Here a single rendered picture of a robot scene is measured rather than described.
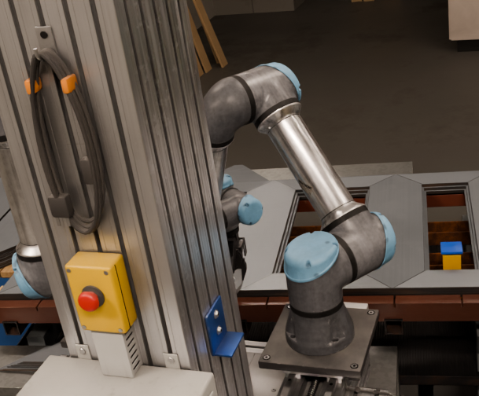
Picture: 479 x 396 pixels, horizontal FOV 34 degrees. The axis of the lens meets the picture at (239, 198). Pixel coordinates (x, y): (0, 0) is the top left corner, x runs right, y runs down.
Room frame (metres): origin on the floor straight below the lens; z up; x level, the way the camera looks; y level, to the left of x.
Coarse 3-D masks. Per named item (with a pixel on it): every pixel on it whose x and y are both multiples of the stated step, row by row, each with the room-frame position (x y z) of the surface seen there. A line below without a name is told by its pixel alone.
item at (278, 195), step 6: (252, 192) 2.59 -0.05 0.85; (258, 192) 2.58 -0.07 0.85; (264, 192) 2.58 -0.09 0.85; (270, 192) 2.57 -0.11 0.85; (276, 192) 2.56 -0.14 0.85; (282, 192) 2.55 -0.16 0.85; (288, 192) 2.54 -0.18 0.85; (294, 192) 2.54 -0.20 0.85; (258, 198) 2.54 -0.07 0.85; (264, 198) 2.53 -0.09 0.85; (270, 198) 2.52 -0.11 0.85; (276, 198) 2.52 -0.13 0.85; (282, 198) 2.51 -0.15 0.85; (288, 198) 2.50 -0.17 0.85
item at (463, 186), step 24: (360, 192) 2.49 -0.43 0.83; (432, 192) 2.42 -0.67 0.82; (456, 192) 2.40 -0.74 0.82; (288, 216) 2.37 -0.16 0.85; (288, 240) 2.24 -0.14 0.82; (360, 288) 1.86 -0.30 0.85; (384, 288) 1.85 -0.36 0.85; (408, 288) 1.83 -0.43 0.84; (432, 288) 1.81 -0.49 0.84; (456, 288) 1.80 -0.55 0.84
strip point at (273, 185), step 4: (264, 184) 2.65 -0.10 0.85; (268, 184) 2.64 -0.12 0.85; (272, 184) 2.64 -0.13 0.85; (276, 184) 2.63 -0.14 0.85; (280, 184) 2.63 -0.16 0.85; (284, 184) 2.62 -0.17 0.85; (256, 188) 2.63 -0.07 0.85; (260, 188) 2.62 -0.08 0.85; (264, 188) 2.62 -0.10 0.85; (268, 188) 2.61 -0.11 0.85; (272, 188) 2.60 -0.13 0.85; (276, 188) 2.60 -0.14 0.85; (280, 188) 2.59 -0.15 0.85; (284, 188) 2.59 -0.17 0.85; (288, 188) 2.58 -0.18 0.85; (292, 188) 2.58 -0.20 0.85
